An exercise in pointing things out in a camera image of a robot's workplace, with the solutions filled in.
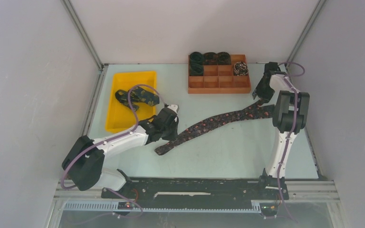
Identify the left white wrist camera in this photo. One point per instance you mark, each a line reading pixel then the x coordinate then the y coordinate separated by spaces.
pixel 173 107

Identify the rolled dark gold-patterned tie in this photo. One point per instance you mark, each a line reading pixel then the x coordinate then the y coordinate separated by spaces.
pixel 223 58

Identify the dark floral red-dotted tie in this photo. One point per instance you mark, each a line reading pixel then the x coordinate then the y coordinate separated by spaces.
pixel 254 111

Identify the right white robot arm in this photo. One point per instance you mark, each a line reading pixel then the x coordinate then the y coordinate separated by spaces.
pixel 288 118

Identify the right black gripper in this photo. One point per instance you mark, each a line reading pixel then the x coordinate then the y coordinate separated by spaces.
pixel 265 97

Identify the dark gold-patterned folded tie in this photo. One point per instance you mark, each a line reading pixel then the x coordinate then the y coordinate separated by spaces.
pixel 137 95

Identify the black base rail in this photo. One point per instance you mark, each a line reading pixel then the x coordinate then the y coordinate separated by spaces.
pixel 196 194

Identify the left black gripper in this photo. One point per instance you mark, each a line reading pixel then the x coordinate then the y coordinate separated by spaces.
pixel 173 135

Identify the white-patterned tie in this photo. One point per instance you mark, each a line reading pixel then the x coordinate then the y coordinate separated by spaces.
pixel 240 69

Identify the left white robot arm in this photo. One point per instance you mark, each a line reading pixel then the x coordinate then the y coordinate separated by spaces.
pixel 84 162

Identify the yellow plastic bin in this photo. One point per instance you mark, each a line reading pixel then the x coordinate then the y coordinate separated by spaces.
pixel 118 116

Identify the orange compartment tray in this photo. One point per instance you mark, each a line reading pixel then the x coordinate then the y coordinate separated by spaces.
pixel 219 79

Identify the rolled dark red-patterned tie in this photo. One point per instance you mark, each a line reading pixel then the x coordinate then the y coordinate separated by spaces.
pixel 210 58

